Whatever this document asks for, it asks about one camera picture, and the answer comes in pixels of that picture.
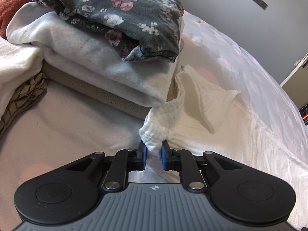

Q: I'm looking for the white crinkled muslin garment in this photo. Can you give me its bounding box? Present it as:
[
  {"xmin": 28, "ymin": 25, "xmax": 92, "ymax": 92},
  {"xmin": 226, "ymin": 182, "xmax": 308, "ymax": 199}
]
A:
[{"xmin": 139, "ymin": 66, "xmax": 307, "ymax": 228}]

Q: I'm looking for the folded white muslin garment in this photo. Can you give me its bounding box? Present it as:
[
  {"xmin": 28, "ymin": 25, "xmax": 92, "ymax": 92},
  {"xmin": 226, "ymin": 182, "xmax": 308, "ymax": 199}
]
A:
[{"xmin": 0, "ymin": 38, "xmax": 43, "ymax": 115}]

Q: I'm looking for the beige folded garment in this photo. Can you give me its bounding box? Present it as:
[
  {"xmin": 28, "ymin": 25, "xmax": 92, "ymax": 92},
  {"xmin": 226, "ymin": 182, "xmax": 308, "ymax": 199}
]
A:
[{"xmin": 40, "ymin": 38, "xmax": 178, "ymax": 119}]

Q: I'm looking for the white folded sweatshirt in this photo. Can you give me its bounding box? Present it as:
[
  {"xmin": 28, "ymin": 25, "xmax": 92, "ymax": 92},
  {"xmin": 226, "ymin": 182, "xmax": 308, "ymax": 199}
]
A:
[{"xmin": 6, "ymin": 3, "xmax": 178, "ymax": 107}]

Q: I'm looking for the beige bedroom door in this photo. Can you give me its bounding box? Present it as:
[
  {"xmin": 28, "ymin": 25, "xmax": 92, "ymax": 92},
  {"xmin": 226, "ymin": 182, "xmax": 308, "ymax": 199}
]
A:
[{"xmin": 280, "ymin": 54, "xmax": 308, "ymax": 110}]

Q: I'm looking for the dark floral folded garment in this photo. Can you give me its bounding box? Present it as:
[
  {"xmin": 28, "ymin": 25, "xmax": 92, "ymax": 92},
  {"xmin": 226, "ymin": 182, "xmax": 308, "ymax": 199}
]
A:
[{"xmin": 33, "ymin": 0, "xmax": 184, "ymax": 62}]

